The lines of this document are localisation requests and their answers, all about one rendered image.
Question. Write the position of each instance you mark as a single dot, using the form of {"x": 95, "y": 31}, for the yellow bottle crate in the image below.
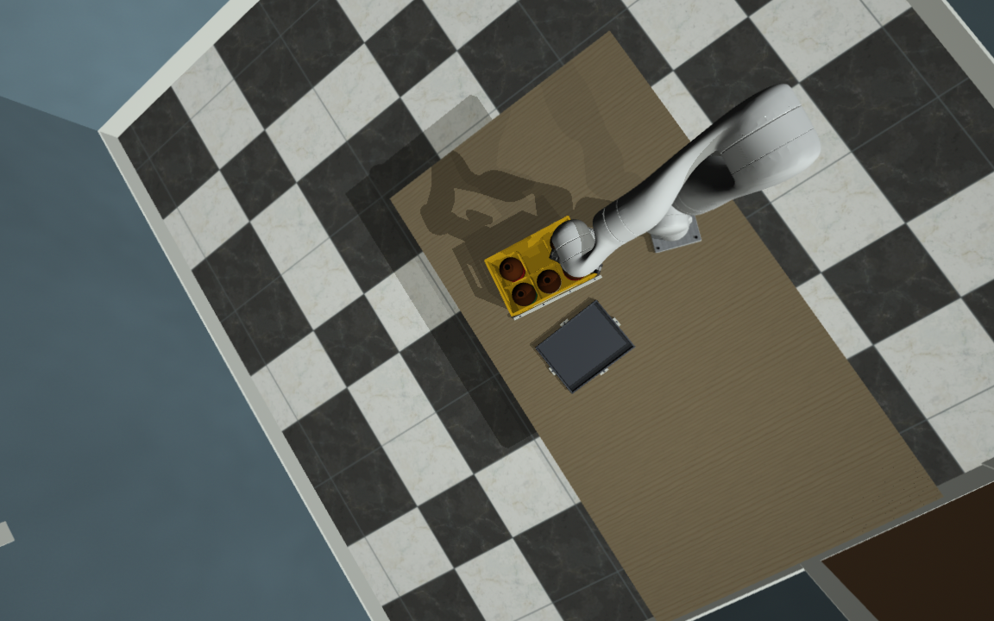
{"x": 534, "y": 251}

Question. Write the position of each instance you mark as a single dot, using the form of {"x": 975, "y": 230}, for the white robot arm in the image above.
{"x": 765, "y": 140}

